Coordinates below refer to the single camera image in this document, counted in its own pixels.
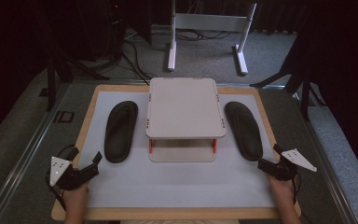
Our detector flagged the black tripod stand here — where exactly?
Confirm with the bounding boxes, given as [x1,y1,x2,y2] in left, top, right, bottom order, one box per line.
[44,36,110,112]
[249,32,328,122]

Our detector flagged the black floor cables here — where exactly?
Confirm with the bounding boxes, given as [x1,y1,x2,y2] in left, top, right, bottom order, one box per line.
[117,27,232,86]

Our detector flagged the white table mat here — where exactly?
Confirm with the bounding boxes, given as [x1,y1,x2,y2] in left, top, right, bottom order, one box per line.
[84,91,277,209]

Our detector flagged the metal rail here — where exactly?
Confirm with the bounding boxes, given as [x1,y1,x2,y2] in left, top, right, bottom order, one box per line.
[292,91,358,224]
[0,83,71,224]

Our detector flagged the person's left hand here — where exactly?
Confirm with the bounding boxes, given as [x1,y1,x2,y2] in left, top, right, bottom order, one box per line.
[62,181,90,215]

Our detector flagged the right hand-held gripper cable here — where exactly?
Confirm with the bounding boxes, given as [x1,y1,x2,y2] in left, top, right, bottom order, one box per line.
[291,171,303,207]

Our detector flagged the black slipper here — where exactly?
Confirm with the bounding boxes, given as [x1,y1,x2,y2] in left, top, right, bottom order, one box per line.
[224,101,264,162]
[103,100,139,164]

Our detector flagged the person's right hand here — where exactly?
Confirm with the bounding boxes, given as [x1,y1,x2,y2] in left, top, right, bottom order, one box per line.
[266,173,296,203]

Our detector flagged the white metal stand frame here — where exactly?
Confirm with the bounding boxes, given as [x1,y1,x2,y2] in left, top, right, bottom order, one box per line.
[166,0,258,77]

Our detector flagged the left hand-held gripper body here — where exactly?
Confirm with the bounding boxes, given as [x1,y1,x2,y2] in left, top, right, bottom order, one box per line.
[46,153,91,191]

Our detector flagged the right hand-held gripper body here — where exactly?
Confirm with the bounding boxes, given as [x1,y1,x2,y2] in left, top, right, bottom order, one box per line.
[265,147,318,182]

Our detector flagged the white shoe rack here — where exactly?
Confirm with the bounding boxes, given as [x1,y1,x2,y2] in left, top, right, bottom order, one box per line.
[145,77,227,163]

